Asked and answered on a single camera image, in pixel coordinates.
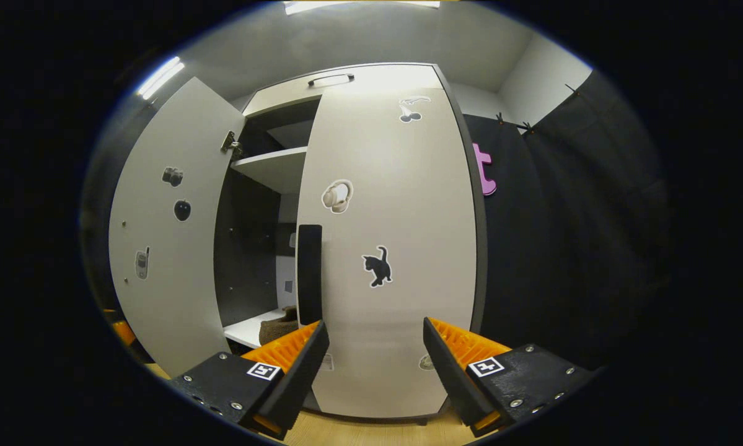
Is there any black backdrop cloth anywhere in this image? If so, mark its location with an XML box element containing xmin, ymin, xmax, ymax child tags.
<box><xmin>464</xmin><ymin>68</ymin><xmax>670</xmax><ymax>372</ymax></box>

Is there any double ceiling light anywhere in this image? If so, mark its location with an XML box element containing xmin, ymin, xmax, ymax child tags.
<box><xmin>137</xmin><ymin>57</ymin><xmax>186</xmax><ymax>100</ymax></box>

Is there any long ceiling light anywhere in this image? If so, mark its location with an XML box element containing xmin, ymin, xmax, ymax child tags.
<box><xmin>283</xmin><ymin>0</ymin><xmax>440</xmax><ymax>14</ymax></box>

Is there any black door handle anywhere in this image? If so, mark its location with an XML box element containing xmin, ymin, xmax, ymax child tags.
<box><xmin>297</xmin><ymin>224</ymin><xmax>323</xmax><ymax>326</ymax></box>

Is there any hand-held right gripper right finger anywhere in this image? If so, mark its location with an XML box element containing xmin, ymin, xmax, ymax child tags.
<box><xmin>422</xmin><ymin>316</ymin><xmax>595</xmax><ymax>437</ymax></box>

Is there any white cabinet drawer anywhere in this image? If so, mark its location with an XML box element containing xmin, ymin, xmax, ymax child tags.
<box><xmin>242</xmin><ymin>63</ymin><xmax>443</xmax><ymax>118</ymax></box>

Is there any white cabinet door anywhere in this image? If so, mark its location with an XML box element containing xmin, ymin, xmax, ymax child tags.
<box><xmin>108</xmin><ymin>76</ymin><xmax>246</xmax><ymax>377</ymax></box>
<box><xmin>296</xmin><ymin>87</ymin><xmax>477</xmax><ymax>419</ymax></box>

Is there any white shoe cabinet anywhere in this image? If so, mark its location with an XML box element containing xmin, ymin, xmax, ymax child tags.
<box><xmin>213</xmin><ymin>62</ymin><xmax>490</xmax><ymax>428</ymax></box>

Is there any brown fuzzy shoe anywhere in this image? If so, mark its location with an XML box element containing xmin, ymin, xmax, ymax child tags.
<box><xmin>258</xmin><ymin>305</ymin><xmax>300</xmax><ymax>346</ymax></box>

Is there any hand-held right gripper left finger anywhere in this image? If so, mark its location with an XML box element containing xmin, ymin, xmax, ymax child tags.
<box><xmin>170</xmin><ymin>319</ymin><xmax>330</xmax><ymax>440</ymax></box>

